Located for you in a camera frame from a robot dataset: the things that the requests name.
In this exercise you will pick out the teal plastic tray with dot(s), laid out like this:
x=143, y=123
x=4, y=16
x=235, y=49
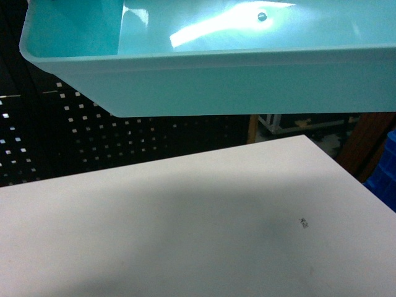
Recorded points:
x=177, y=58

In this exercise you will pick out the black flight case aluminium edges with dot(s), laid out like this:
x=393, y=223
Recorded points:
x=312, y=124

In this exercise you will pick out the black perforated metal panel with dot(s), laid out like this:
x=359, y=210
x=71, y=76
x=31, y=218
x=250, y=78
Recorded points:
x=49, y=129

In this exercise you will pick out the blue ribbed crate left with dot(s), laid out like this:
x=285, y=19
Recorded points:
x=382, y=181

